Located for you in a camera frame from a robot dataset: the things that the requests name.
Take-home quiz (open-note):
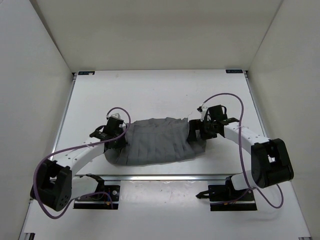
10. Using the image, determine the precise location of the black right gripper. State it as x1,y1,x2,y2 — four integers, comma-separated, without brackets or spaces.
187,118,216,143

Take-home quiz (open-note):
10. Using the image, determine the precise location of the grey pleated skirt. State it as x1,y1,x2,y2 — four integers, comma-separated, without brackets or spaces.
104,117,207,166

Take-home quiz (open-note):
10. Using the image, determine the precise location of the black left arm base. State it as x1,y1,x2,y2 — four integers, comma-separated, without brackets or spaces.
71,174,121,210

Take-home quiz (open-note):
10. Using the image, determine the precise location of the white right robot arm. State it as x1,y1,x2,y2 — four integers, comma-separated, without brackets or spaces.
187,105,294,200

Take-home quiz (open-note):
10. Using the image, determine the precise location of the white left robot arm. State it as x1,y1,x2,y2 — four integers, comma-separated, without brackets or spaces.
30,115,130,219

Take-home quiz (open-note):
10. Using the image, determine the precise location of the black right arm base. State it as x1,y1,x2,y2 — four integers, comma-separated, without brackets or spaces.
195,176,258,212

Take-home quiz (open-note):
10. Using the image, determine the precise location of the right corner label sticker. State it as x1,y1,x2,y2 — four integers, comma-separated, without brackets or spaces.
225,69,243,74

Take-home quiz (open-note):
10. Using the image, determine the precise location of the corner label sticker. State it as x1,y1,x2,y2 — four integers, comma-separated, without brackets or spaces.
225,69,243,74
77,71,95,76

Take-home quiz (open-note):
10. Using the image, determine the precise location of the left corner label sticker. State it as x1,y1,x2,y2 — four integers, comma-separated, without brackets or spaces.
77,71,95,76

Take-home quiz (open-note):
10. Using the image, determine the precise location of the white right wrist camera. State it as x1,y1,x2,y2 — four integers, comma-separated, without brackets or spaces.
197,105,208,119

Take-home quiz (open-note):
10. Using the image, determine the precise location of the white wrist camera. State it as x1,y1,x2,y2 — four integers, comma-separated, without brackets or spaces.
197,105,208,119
106,113,123,121

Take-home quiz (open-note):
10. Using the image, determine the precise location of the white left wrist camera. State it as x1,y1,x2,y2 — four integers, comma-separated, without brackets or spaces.
106,113,123,121

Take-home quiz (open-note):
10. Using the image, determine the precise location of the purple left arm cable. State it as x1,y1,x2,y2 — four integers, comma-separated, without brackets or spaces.
33,106,132,220

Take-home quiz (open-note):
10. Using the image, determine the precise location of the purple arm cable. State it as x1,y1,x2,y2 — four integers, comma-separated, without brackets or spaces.
33,106,132,220
202,92,285,209

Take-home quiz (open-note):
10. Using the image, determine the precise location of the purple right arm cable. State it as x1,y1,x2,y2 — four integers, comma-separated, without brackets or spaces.
202,92,285,209

